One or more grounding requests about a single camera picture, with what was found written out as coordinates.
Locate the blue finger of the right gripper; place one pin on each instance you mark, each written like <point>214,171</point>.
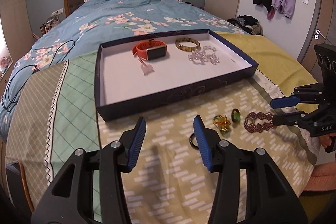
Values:
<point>309,121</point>
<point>307,94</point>

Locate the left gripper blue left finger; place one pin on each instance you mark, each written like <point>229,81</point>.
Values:
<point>69,198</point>

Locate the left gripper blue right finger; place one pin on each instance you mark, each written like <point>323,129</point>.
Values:
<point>270,198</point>

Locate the gold green knot charm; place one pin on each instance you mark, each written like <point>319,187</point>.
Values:
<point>222,123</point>

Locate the tortoiseshell bangle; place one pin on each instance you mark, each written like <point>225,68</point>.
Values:
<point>187,44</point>

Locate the orange smart watch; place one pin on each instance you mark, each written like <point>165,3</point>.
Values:
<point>150,49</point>

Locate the pink sleeve forearm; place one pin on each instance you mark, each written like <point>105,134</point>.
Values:
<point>323,178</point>

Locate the right hand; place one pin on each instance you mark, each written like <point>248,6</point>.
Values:
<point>325,140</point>

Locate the pile of dark clothes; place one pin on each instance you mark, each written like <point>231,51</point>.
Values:
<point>247,23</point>

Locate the patchwork bedspread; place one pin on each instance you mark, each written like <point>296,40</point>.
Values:
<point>56,114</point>

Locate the dark blue cardboard box tray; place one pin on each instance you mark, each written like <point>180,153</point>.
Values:
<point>124,86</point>

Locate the pink small fan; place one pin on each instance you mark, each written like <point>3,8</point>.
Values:
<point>5,63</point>

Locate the blue floral duvet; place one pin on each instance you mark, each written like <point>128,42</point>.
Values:
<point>100,21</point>

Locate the left nightstand clutter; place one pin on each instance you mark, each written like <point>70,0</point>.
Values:
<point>51,22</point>

